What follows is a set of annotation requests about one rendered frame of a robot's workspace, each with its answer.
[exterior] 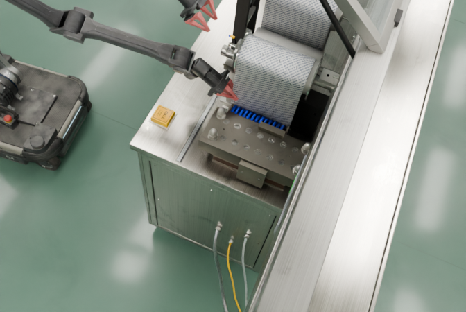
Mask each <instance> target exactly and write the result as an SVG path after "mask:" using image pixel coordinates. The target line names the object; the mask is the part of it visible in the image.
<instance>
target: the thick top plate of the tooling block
mask: <svg viewBox="0 0 466 312"><path fill-rule="evenodd" d="M218 109H219V107H216V109H215V111H214V113H213V114H212V117H211V118H210V120H209V122H208V124H207V125H206V127H205V129H204V130H203V132H202V134H201V136H200V138H199V140H198V148H199V149H201V150H204V151H206V152H208V153H211V154H213V155H215V156H217V157H220V158H223V159H225V160H227V161H229V162H232V163H234V164H237V165H239V163H240V161H241V160H243V161H246V162H248V163H251V164H254V165H255V166H258V167H260V168H263V169H265V170H267V171H268V172H267V174H266V177H268V178H270V179H272V180H274V181H276V182H279V183H281V184H284V185H286V186H288V187H292V185H293V182H294V180H295V176H294V174H293V173H292V170H293V168H294V167H295V166H296V165H297V164H301V163H302V160H303V158H304V156H305V154H303V153H302V151H301V148H302V147H303V145H305V143H306V142H303V141H300V140H299V139H296V138H294V137H291V136H288V135H285V134H284V137H283V139H281V138H279V137H276V136H275V135H272V134H269V133H267V132H264V131H263V130H260V129H258V127H259V124H260V123H257V122H254V121H251V120H249V119H247V118H245V117H242V116H239V115H238V114H235V113H232V112H230V111H228V112H227V113H226V117H225V118H224V119H218V118H217V117H216V113H217V111H218ZM212 128H215V129H216V130H217V133H218V139H217V140H216V141H211V140H209V139H208V134H209V131H210V130H211V129H212Z"/></svg>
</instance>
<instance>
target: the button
mask: <svg viewBox="0 0 466 312"><path fill-rule="evenodd" d="M174 115H175V111H173V110H170V109H168V108H166V107H163V106H161V105H158V107H157V109H156V110H155V112H154V113H153V115H152V117H151V121H152V122H155V123H157V124H160V125H162V126H164V127H166V128H167V127H168V125H169V123H170V122H171V120H172V118H173V117H174Z"/></svg>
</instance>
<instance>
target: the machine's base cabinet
mask: <svg viewBox="0 0 466 312"><path fill-rule="evenodd" d="M137 154H138V159H139V167H140V171H141V179H142V184H143V188H144V196H145V201H146V208H147V213H148V222H149V224H151V225H154V226H156V227H158V228H160V229H162V230H165V231H167V232H169V233H171V234H174V235H176V236H178V237H180V238H182V239H184V240H186V241H189V242H191V243H193V244H196V245H198V246H200V247H202V248H204V249H206V250H209V251H211V252H213V240H214V234H215V227H220V228H221V232H219V233H218V238H217V245H216V250H217V254H218V255H220V256H222V257H225V258H227V249H228V247H229V243H228V242H229V240H230V239H231V240H233V244H231V247H230V253H229V260H230V261H233V262H235V263H237V264H240V265H242V260H241V255H242V248H243V242H244V240H245V239H244V235H245V234H247V235H249V236H250V238H249V239H248V240H247V242H246V245H245V252H244V265H245V267H246V268H249V269H251V270H253V271H255V272H258V273H260V270H261V267H262V266H263V263H264V260H265V258H266V255H267V253H268V250H269V248H270V245H271V243H272V241H273V238H274V235H275V234H274V233H273V232H274V229H275V226H276V224H277V221H278V219H279V216H280V214H279V213H277V212H275V211H273V210H271V209H268V208H266V207H263V206H261V205H258V204H257V203H254V202H252V201H250V200H247V199H245V198H242V197H241V196H238V195H236V194H233V193H231V192H229V191H226V190H224V189H222V188H220V187H217V186H215V185H213V184H210V183H208V182H206V181H204V180H201V179H199V178H196V177H194V176H192V175H189V174H187V173H185V172H183V171H180V170H178V169H176V168H173V167H171V166H169V165H166V164H164V163H162V162H159V161H157V160H155V159H153V158H150V157H148V156H145V155H143V154H141V153H138V152H137Z"/></svg>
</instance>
